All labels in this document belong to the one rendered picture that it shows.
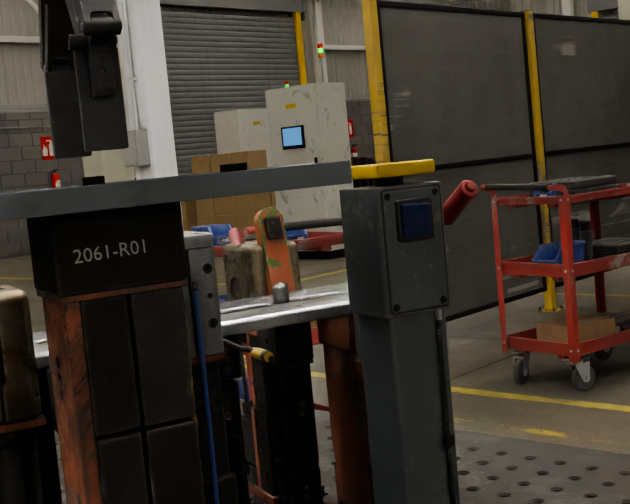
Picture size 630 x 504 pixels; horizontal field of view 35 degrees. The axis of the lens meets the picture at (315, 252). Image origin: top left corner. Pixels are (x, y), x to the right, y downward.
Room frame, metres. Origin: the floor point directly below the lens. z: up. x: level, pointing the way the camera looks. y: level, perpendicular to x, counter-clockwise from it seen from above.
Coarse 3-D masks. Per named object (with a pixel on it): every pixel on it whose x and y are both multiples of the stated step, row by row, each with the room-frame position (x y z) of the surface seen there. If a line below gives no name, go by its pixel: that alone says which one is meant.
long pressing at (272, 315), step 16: (320, 288) 1.30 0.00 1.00; (336, 288) 1.28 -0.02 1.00; (224, 304) 1.23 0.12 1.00; (240, 304) 1.22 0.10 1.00; (256, 304) 1.20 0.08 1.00; (272, 304) 1.19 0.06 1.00; (288, 304) 1.18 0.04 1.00; (304, 304) 1.16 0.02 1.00; (320, 304) 1.13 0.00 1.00; (336, 304) 1.13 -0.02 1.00; (224, 320) 1.08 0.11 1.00; (240, 320) 1.08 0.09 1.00; (256, 320) 1.08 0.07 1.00; (272, 320) 1.09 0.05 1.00; (288, 320) 1.10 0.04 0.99; (304, 320) 1.11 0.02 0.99; (224, 336) 1.07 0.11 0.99; (48, 352) 0.98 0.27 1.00
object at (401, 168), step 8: (416, 160) 0.87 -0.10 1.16; (424, 160) 0.87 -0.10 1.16; (432, 160) 0.87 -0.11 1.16; (352, 168) 0.88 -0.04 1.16; (360, 168) 0.87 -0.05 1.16; (368, 168) 0.86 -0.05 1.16; (376, 168) 0.85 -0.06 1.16; (384, 168) 0.85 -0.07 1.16; (392, 168) 0.85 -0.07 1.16; (400, 168) 0.86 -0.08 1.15; (408, 168) 0.86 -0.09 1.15; (416, 168) 0.86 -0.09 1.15; (424, 168) 0.87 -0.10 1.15; (432, 168) 0.87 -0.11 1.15; (352, 176) 0.88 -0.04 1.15; (360, 176) 0.87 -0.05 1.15; (368, 176) 0.86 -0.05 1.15; (376, 176) 0.85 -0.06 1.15; (384, 176) 0.85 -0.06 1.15; (392, 176) 0.85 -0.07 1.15; (400, 176) 0.88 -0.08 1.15; (376, 184) 0.88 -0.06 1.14; (384, 184) 0.87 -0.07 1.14; (392, 184) 0.87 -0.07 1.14; (400, 184) 0.88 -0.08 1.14
